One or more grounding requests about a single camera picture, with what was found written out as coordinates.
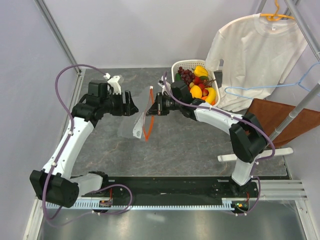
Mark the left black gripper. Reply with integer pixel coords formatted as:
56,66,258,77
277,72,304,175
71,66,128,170
100,90,139,117

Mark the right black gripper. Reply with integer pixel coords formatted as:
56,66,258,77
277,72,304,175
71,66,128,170
146,92,182,116

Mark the clear zip top bag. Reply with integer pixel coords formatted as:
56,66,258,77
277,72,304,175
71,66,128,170
117,85,155,142

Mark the yellow lemon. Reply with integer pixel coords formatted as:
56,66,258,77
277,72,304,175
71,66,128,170
189,85,203,99

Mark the purple grape bunch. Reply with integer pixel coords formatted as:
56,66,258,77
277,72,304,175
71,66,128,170
178,66,196,85

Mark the red lychee bunch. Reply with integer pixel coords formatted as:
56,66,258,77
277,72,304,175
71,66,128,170
192,76,212,90

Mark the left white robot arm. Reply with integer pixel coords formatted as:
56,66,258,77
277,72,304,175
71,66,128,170
29,75,139,208

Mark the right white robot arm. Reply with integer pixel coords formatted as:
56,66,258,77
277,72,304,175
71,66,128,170
146,81,268,197

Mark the green cucumber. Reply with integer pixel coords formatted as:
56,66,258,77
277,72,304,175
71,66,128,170
174,72,181,82

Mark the white plastic basket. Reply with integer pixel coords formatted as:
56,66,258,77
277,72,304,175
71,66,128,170
171,59,221,107

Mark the yellow banana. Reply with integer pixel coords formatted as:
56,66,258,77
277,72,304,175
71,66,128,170
205,87,217,105

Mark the yellow bell pepper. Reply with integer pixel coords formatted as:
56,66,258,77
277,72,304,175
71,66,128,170
193,65,209,77

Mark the white t-shirt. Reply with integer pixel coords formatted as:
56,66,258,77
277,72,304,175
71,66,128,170
205,14,307,112

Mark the brown cloth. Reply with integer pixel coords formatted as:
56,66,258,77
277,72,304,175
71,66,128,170
246,98,320,149

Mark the blue clothes hanger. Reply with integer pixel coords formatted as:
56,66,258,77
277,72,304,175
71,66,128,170
224,61,320,98

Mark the grey clothes rack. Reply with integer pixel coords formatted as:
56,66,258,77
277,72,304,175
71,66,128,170
217,0,320,163

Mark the orange clothes hanger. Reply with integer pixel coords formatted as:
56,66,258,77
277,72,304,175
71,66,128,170
258,0,295,22

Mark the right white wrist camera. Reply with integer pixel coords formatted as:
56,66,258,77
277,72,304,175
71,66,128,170
158,79,165,89

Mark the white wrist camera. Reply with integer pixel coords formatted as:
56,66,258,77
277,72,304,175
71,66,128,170
103,73,124,94
158,79,165,89

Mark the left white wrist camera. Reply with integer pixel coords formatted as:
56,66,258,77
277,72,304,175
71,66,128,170
103,73,124,94

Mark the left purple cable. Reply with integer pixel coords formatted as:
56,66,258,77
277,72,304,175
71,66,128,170
41,64,133,228

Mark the purple cable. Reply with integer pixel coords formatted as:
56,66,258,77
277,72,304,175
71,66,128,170
161,71,276,216
41,64,133,228

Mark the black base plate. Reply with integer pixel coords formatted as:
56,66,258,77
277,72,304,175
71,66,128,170
91,176,258,206

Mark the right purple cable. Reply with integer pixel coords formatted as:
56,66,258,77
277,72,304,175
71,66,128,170
161,71,276,216

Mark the white slotted cable duct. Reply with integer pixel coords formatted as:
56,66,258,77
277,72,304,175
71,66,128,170
47,198,248,211

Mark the aluminium frame post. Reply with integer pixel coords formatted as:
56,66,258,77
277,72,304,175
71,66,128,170
34,0,77,65

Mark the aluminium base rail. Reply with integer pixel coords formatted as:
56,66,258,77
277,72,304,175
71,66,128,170
34,178,309,201

